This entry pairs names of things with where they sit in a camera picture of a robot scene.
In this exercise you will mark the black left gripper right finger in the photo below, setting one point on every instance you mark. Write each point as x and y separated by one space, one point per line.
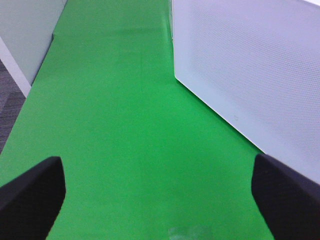
288 201

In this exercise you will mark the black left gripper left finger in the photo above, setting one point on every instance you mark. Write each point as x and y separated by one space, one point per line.
30 203

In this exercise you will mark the clear tape patch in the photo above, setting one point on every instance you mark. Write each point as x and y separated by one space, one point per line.
195 232

